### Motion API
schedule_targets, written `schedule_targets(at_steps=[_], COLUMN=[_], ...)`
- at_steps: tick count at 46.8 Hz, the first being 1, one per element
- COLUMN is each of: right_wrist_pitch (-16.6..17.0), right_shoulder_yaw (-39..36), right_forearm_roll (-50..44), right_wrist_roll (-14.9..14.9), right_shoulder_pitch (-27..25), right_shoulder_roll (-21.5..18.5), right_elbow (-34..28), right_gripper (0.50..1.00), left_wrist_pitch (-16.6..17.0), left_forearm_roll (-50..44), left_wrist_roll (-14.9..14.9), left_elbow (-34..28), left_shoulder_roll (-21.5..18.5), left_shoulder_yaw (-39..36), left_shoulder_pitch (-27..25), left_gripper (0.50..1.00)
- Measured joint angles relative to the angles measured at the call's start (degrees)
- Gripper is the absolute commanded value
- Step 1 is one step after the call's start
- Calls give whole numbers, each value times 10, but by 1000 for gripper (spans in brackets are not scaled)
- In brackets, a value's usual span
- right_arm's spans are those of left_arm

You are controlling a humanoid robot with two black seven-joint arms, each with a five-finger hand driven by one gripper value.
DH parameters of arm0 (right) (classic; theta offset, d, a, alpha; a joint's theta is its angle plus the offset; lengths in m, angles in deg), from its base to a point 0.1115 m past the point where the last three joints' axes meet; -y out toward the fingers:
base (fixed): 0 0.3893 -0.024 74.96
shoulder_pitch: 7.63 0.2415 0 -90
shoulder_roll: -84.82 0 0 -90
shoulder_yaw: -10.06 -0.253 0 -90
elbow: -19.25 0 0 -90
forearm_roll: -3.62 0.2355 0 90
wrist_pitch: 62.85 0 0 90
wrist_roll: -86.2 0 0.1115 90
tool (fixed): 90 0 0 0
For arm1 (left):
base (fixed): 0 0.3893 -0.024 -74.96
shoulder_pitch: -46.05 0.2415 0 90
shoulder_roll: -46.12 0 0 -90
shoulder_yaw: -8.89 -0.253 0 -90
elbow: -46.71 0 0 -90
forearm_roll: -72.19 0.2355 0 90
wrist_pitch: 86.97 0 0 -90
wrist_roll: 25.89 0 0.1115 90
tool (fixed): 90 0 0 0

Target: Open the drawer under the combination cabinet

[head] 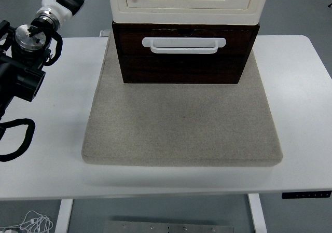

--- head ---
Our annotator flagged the white tangled cable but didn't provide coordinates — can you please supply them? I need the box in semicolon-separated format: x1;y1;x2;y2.
5;210;54;233

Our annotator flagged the cream plastic cabinet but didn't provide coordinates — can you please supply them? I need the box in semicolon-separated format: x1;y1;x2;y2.
108;0;272;26

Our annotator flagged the black table control panel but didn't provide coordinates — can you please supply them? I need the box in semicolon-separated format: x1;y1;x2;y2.
282;190;332;200

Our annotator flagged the white table leg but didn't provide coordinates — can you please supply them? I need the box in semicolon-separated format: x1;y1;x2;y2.
54;199;74;233
247;193;268;233

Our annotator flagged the beige felt mat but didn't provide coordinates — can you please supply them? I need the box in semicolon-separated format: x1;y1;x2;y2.
81;31;284;168

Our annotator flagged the white drawer handle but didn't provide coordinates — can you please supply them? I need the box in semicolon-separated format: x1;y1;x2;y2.
142;37;227;55

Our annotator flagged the dark wooden drawer case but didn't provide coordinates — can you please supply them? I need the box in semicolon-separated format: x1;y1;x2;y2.
112;22;260;85

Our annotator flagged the dark wooden drawer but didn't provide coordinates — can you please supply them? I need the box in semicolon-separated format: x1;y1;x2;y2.
114;29;254;57

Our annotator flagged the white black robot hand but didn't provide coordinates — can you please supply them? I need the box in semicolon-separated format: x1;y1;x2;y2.
40;0;96;24

